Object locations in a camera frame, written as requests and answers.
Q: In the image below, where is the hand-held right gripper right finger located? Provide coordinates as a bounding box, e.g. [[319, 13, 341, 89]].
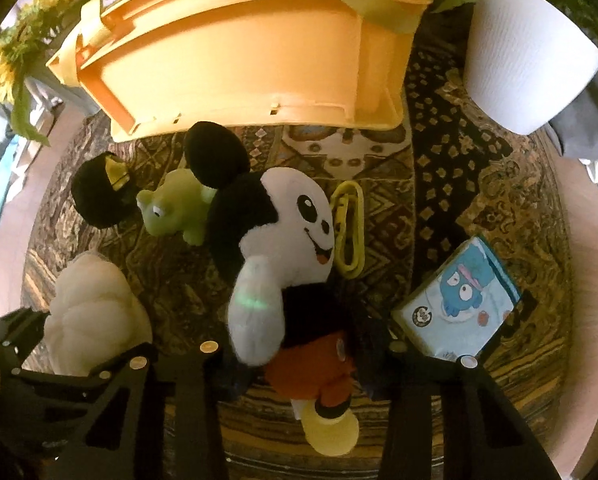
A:
[[376, 340, 564, 480]]

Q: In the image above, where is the yellow plastic clip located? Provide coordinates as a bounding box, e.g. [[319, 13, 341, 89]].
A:
[[329, 180, 366, 277]]

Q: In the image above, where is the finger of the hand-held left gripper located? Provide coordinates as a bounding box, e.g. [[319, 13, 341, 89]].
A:
[[0, 367, 130, 458], [0, 309, 50, 377]]

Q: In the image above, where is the black white mouse plush toy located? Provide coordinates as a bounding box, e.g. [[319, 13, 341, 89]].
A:
[[185, 121, 402, 457]]

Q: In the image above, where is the patterned brown rug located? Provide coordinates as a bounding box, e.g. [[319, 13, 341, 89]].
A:
[[21, 35, 577, 480]]

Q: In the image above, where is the orange plastic basket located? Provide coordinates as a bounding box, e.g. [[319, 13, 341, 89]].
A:
[[46, 0, 434, 143]]

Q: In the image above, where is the green frog toy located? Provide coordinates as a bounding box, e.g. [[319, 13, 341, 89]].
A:
[[136, 169, 218, 247]]

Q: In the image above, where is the artificial sunflower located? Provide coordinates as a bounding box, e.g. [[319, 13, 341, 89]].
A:
[[0, 0, 137, 147]]

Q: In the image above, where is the grey cloth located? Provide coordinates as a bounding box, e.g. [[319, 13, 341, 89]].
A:
[[549, 57, 598, 163]]

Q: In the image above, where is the white ribbed pot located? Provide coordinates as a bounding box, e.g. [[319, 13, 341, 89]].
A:
[[462, 0, 598, 136]]

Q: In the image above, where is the blue monster picture book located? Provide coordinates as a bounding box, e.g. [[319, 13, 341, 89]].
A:
[[391, 236, 522, 362]]

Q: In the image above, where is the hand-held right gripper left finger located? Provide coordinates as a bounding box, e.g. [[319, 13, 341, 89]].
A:
[[81, 340, 252, 480]]

